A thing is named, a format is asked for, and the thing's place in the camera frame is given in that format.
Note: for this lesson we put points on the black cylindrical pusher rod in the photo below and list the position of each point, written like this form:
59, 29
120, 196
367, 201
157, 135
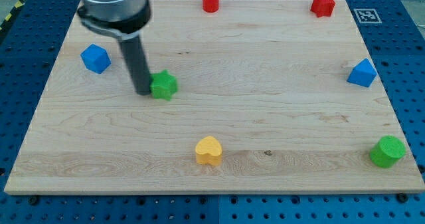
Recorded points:
134, 56

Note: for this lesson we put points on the blue cube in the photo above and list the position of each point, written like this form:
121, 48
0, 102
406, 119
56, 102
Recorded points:
95, 58

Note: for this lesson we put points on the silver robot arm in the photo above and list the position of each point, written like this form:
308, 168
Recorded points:
122, 20

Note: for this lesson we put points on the green star block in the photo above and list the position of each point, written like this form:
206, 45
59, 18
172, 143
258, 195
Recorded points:
163, 85

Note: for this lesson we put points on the red star block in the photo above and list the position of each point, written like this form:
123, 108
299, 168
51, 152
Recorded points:
322, 8

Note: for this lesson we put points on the red cylinder block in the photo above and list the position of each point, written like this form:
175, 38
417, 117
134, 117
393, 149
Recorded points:
210, 6

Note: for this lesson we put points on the yellow heart block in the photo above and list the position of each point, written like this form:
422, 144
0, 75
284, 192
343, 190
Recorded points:
208, 151

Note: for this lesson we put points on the wooden board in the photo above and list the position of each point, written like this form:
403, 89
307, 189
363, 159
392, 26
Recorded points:
266, 78

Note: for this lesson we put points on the white fiducial marker tag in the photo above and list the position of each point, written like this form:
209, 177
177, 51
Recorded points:
367, 16

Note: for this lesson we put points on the green cylinder block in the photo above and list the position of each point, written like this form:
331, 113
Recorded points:
387, 151

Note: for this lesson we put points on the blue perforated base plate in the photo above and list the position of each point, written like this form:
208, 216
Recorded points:
31, 46

